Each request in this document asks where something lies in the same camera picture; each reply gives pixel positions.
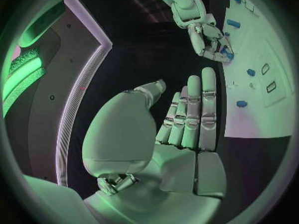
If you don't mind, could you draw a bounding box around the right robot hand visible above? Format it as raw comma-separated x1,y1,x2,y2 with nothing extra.
187,21,236,63

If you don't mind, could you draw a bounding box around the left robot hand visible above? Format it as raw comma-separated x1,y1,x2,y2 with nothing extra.
81,67,228,224

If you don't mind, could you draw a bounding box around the blue plug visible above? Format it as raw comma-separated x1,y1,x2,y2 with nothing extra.
220,45,235,60

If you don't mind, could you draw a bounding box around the white task board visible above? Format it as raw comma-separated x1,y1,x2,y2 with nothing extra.
220,0,296,139

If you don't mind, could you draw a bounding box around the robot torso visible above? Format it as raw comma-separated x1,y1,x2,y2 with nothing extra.
1,0,114,188

